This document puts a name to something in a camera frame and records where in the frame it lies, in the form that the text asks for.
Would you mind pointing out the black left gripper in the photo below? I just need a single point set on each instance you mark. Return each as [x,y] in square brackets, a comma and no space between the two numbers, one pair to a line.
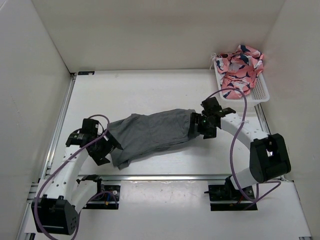
[110,144]

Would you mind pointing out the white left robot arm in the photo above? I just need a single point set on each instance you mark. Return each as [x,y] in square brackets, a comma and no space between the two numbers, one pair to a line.
[58,203]

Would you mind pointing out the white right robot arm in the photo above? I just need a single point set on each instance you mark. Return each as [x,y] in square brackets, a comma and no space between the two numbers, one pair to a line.
[268,155]

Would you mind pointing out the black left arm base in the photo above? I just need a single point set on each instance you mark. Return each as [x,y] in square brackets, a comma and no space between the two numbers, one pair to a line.
[108,200]

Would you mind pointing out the pink patterned shorts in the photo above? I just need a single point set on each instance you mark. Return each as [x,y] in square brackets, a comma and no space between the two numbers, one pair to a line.
[238,72]

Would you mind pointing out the black label sticker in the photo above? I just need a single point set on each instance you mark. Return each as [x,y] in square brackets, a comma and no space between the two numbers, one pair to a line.
[86,73]

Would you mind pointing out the white plastic basket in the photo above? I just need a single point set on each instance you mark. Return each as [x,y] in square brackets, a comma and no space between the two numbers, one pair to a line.
[259,94]

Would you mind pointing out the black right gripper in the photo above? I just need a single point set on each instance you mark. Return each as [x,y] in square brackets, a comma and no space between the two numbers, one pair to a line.
[196,118]

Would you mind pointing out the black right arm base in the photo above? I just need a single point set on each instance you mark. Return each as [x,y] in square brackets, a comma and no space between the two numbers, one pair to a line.
[224,199]

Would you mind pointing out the grey shorts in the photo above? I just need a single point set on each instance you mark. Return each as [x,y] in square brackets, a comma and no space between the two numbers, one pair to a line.
[140,135]

